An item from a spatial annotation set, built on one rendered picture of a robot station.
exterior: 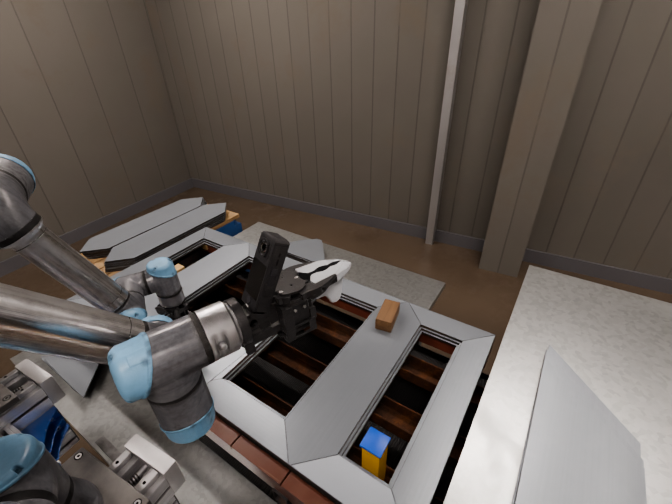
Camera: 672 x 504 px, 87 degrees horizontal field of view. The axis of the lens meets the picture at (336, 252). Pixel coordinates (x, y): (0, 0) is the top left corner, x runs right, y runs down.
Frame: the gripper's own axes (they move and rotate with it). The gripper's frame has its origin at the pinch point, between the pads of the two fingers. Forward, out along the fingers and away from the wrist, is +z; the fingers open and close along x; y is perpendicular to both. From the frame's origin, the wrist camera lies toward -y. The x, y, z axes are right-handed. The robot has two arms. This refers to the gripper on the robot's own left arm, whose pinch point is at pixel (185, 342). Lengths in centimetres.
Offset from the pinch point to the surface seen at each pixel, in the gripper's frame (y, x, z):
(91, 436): -8.9, -34.9, 17.1
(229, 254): -31, 49, 1
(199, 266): -35.5, 34.4, 0.8
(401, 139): -31, 248, -6
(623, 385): 122, 38, -20
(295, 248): -12, 77, 6
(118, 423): -5.8, -27.5, 17.1
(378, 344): 58, 36, 1
